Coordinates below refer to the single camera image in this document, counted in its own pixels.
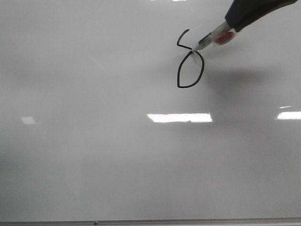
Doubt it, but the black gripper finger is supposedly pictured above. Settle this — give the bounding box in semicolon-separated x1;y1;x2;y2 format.
225;0;297;32

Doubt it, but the whiteboard marker with black cap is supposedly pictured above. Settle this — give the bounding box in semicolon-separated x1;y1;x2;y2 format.
191;21;237;52

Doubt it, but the white glossy whiteboard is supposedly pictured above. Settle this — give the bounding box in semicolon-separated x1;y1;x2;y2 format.
0;0;301;221

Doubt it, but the grey aluminium whiteboard frame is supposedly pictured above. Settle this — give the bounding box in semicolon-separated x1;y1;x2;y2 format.
0;217;301;226

